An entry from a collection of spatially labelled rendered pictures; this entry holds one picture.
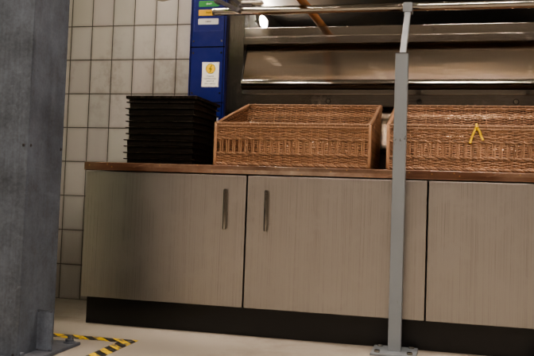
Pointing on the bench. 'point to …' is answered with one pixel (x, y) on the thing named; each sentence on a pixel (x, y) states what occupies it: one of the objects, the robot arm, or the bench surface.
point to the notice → (210, 74)
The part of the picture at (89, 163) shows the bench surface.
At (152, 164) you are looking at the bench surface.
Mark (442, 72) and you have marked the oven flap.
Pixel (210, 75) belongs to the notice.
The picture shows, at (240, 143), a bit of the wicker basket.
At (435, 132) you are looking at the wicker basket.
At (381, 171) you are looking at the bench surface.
